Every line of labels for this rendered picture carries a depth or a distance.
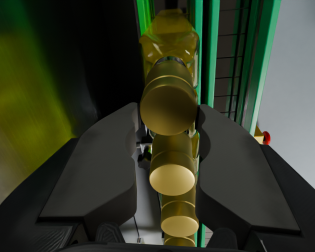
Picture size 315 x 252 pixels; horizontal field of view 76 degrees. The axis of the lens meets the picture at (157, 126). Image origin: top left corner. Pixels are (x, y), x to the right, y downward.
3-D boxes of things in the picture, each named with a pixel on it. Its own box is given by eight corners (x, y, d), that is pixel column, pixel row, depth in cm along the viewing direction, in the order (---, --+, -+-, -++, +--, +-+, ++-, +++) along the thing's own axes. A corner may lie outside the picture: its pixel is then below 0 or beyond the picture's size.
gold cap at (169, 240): (163, 211, 24) (161, 250, 20) (193, 211, 23) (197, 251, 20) (165, 228, 26) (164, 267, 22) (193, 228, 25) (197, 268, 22)
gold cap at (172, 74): (144, 60, 14) (135, 82, 11) (195, 61, 14) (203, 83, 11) (146, 105, 16) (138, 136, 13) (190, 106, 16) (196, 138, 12)
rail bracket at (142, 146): (126, 117, 45) (111, 156, 34) (156, 115, 45) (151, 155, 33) (129, 131, 48) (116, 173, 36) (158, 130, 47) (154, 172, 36)
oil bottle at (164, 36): (152, 17, 34) (132, 41, 16) (186, 14, 33) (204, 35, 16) (155, 51, 37) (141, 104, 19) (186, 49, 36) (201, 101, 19)
